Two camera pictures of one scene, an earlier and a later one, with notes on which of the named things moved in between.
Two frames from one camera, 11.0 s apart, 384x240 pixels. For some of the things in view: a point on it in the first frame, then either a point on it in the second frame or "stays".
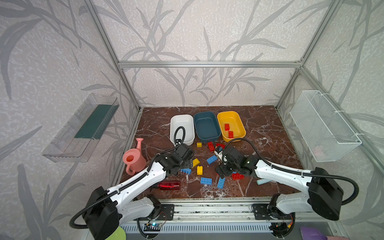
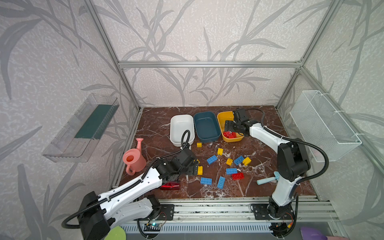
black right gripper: [225, 162] -> [231, 128]
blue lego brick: [221, 183] stays
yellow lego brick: [199, 170] stays
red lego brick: [237, 176] stays
